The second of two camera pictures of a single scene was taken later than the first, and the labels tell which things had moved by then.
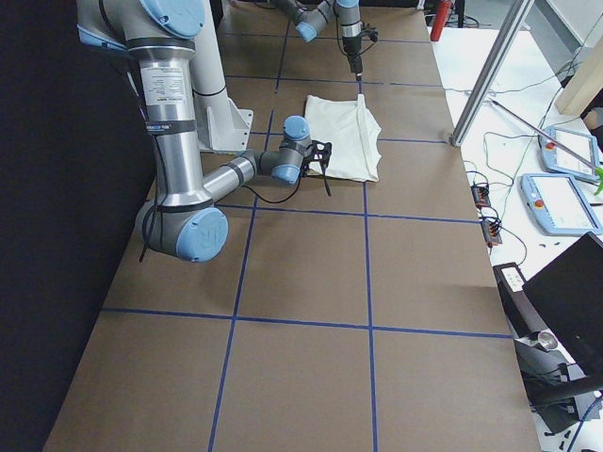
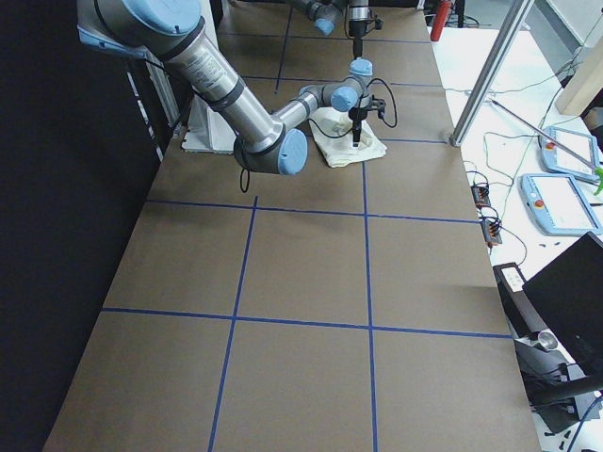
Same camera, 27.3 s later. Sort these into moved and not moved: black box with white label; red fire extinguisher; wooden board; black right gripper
Moved: black right gripper
Not moved: red fire extinguisher; wooden board; black box with white label
